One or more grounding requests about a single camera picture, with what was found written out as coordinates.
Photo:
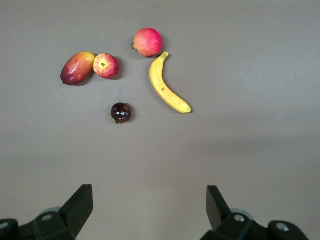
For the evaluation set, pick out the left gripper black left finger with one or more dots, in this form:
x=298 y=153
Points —
x=75 y=212

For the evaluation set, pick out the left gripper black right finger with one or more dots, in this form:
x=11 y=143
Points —
x=220 y=217

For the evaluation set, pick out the yellow banana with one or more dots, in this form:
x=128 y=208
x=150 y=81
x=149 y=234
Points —
x=160 y=85

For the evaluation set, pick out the dark purple plum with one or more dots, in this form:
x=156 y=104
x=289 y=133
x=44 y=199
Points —
x=121 y=113

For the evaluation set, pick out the red yellow apple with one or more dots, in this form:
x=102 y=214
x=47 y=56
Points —
x=106 y=66

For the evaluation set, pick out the red yellow mango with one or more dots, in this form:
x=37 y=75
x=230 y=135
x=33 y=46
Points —
x=76 y=68

